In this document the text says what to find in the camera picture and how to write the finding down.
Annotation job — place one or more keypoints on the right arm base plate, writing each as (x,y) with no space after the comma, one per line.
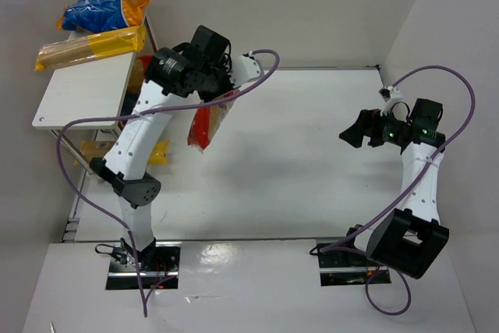
(342,268)

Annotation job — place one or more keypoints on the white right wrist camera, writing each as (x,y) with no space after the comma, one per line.
(392,96)

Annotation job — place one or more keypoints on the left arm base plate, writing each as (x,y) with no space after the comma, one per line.
(163,268)

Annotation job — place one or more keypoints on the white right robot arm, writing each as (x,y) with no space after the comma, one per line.
(411,236)

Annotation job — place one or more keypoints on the red fusilli pasta bag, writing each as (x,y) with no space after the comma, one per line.
(206,122)

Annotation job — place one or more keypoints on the blue orange pasta bag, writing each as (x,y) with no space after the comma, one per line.
(98,16)

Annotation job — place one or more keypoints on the red pasta bag on shelf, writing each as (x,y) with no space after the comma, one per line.
(137,74)

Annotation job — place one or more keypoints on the white metal shelf unit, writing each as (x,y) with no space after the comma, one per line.
(88,90)

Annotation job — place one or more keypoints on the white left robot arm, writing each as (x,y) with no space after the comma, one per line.
(201,66)

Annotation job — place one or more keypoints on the yellow pasta bag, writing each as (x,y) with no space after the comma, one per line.
(98,149)

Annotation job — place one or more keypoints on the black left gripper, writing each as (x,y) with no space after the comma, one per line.
(217,86)

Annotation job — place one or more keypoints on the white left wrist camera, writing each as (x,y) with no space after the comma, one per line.
(245,69)

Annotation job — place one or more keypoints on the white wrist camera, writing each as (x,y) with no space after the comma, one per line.
(245,69)
(392,96)

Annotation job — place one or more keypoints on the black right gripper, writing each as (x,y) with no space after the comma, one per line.
(374,129)

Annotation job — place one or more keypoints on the yellow spaghetti packet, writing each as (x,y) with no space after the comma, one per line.
(90,48)

